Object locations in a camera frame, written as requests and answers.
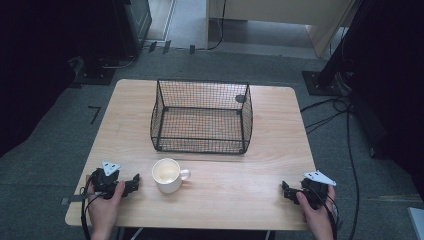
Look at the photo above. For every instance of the person's right hand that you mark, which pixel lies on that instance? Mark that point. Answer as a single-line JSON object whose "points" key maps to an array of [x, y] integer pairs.
{"points": [[318, 218]]}

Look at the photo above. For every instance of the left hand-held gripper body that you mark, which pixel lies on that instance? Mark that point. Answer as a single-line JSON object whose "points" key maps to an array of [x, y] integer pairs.
{"points": [[105, 181]]}

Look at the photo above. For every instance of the beige wooden cabinet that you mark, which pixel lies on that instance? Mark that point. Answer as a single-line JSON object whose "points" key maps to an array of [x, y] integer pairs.
{"points": [[283, 10]]}

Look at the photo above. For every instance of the white cup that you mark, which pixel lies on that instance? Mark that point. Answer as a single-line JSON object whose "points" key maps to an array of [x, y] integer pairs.
{"points": [[166, 176]]}

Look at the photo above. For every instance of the black tape strip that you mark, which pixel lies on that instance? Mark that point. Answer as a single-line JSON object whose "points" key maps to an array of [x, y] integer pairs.
{"points": [[166, 47], [152, 46], [192, 49]]}

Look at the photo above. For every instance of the person's left hand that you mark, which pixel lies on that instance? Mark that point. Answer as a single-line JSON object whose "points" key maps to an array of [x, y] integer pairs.
{"points": [[103, 211]]}

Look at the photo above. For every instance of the dark curtain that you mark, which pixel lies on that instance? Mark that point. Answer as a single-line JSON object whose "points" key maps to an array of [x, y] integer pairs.
{"points": [[393, 83], [36, 66]]}

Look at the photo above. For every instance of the white box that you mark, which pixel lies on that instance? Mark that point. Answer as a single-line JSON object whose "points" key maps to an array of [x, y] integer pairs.
{"points": [[417, 223]]}

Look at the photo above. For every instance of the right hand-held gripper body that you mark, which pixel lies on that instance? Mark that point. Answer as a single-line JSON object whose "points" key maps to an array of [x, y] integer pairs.
{"points": [[316, 193]]}

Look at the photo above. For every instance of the black stand post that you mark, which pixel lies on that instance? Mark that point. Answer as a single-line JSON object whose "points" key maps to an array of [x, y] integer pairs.
{"points": [[343, 40]]}

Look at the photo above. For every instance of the black stand base plate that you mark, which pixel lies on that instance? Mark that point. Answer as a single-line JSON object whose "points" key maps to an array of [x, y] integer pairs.
{"points": [[316, 83], [95, 75]]}

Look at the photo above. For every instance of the black cabinet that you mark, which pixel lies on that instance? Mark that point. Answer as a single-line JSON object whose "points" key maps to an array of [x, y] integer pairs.
{"points": [[133, 26]]}

